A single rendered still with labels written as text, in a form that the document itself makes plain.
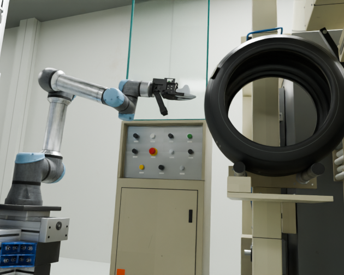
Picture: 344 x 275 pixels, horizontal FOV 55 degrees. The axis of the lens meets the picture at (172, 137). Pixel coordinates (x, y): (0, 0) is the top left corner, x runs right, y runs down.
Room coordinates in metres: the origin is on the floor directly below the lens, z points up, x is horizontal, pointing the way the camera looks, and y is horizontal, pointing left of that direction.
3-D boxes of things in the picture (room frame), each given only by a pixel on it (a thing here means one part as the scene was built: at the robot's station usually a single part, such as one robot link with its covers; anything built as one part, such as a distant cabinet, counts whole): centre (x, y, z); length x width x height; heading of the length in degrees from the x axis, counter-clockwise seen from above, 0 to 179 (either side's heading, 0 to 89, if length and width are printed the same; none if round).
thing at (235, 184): (1.42, -0.30, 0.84); 0.36 x 0.09 x 0.06; 167
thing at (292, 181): (1.56, -0.48, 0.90); 0.40 x 0.03 x 0.10; 77
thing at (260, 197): (1.39, -0.44, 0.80); 0.37 x 0.36 x 0.02; 77
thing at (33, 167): (1.46, 0.62, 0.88); 0.13 x 0.12 x 0.14; 164
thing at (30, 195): (1.45, 0.62, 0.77); 0.15 x 0.15 x 0.10
